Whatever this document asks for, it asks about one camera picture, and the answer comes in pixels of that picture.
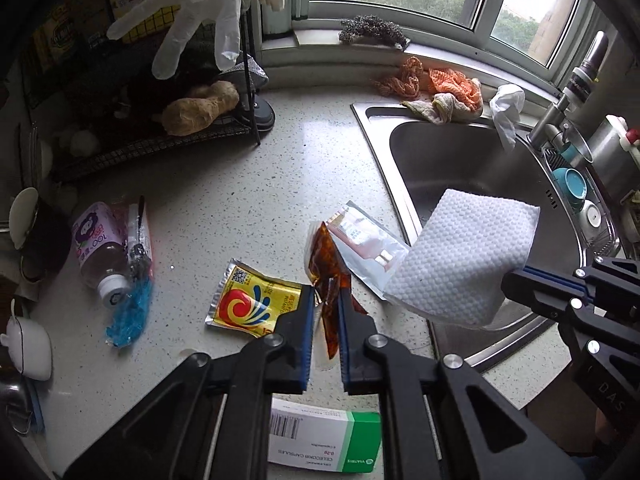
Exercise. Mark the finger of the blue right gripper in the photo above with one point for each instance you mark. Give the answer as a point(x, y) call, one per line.
point(551, 304)
point(541, 279)

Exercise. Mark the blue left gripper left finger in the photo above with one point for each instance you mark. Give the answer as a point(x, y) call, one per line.
point(305, 346)

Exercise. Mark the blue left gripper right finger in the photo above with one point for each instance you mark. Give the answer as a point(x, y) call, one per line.
point(344, 301)

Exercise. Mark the brown sauce packet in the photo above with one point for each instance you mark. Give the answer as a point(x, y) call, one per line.
point(328, 274)

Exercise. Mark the white paper towel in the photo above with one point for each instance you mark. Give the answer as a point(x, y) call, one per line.
point(454, 270)

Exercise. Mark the chrome kitchen faucet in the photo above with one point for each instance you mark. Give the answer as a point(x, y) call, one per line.
point(553, 127)

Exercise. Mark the silver pink foil pouch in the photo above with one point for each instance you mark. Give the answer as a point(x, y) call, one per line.
point(371, 252)

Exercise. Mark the yellow red seasoning packet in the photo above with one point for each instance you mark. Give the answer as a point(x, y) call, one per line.
point(251, 302)

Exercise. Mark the small white bowl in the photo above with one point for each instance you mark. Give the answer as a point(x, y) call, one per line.
point(590, 217)

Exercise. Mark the teal ceramic bowl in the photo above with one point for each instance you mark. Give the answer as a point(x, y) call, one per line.
point(573, 186)

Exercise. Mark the green white medicine box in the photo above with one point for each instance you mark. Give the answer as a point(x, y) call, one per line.
point(323, 439)

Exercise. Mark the clear wrapper with black item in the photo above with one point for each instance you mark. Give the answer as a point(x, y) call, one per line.
point(138, 241)

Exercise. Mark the blue plastic wrapper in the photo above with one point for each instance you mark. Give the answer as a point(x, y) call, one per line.
point(129, 318)

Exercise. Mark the white plastic bag on sink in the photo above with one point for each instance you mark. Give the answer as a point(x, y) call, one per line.
point(506, 107)

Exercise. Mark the black round lid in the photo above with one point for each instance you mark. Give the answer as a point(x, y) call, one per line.
point(264, 115)

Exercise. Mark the small purple label bottle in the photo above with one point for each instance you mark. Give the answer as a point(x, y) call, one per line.
point(99, 242)

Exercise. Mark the orange white dish rag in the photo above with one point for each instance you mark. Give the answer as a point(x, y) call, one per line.
point(438, 95)

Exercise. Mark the ginger root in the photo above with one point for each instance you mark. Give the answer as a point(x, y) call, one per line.
point(199, 110)

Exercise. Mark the white rubber glove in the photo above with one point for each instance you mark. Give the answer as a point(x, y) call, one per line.
point(225, 14)

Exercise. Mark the black wire dish rack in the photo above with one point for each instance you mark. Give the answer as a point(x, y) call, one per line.
point(92, 103)

